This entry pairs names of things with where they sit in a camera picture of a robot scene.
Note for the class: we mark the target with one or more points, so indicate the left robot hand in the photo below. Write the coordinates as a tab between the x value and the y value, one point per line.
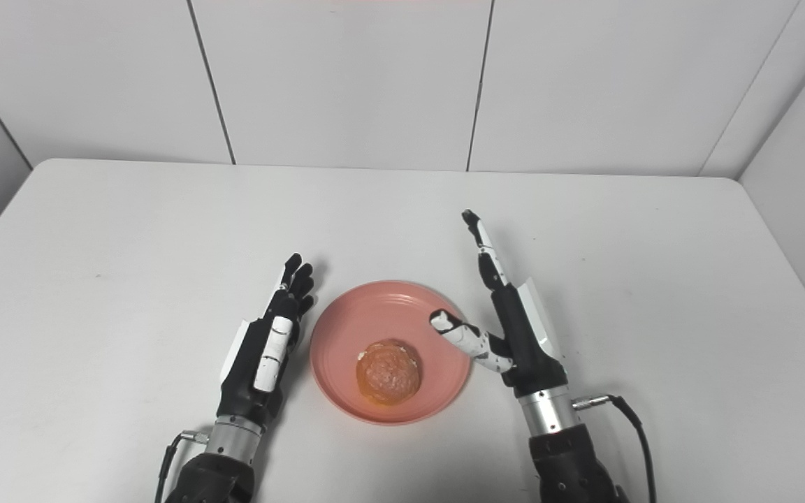
263	356

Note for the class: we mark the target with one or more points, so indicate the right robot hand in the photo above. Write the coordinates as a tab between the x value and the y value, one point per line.
514	335

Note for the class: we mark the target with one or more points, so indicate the pink plate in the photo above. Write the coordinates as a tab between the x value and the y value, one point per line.
346	335

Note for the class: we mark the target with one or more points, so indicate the cream puff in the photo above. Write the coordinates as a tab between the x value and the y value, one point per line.
388	372

